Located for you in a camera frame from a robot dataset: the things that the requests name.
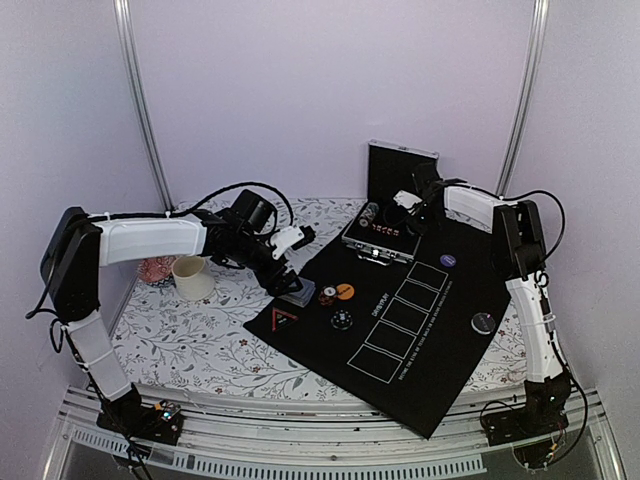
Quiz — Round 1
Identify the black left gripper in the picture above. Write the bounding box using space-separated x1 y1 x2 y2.
231 231 304 297

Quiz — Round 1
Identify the blue playing card deck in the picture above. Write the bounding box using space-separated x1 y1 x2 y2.
280 277 316 308

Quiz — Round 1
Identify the orange black chip stack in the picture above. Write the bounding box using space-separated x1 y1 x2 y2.
318 285 337 306

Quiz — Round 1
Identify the purple small blind button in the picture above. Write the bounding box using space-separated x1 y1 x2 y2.
440 254 457 268

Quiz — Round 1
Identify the orange big blind button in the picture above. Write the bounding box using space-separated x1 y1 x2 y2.
336 283 355 301

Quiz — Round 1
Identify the black and green chip stack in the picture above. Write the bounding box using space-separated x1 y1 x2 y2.
330 310 353 331

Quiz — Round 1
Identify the black white dealer button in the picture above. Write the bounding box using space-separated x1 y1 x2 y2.
471 312 496 335

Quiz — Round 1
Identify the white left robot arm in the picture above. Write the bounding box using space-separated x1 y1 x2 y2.
40 182 315 434

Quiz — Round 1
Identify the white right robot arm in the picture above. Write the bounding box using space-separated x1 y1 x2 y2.
394 162 571 436

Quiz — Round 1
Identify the triangular all in button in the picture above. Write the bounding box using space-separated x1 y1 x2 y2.
272 308 298 332

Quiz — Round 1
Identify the red dice row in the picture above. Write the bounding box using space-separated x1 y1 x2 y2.
371 224 400 237

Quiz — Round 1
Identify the aluminium poker chip case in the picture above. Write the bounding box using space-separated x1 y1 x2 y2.
341 140 439 266

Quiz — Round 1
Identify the cream cylindrical cup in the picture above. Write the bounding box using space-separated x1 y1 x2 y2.
172 256 215 301

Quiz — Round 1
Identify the black poker table mat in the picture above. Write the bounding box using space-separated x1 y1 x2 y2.
244 219 510 437

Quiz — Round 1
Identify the red patterned small bowl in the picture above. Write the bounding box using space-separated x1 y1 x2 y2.
137 256 176 287

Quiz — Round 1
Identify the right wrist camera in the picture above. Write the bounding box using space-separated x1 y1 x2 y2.
393 190 422 211

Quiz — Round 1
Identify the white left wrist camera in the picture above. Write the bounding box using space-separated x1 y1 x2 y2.
268 225 316 260

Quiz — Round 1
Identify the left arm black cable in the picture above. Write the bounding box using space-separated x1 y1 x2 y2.
24 180 294 351

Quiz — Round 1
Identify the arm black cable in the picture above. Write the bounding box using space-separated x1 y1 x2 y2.
24 180 294 351
519 188 591 401

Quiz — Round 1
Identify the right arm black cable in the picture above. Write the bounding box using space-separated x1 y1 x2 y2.
519 188 591 401

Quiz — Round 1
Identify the front aluminium rail base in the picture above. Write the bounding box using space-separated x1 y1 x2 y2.
47 384 626 480

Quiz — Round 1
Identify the right aluminium frame post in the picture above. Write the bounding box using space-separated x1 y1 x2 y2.
495 0 550 196

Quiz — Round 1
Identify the aluminium frame post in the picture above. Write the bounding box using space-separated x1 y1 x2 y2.
113 0 174 210
495 0 550 196

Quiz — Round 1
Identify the left aluminium frame post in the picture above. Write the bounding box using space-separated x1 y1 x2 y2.
113 0 174 210

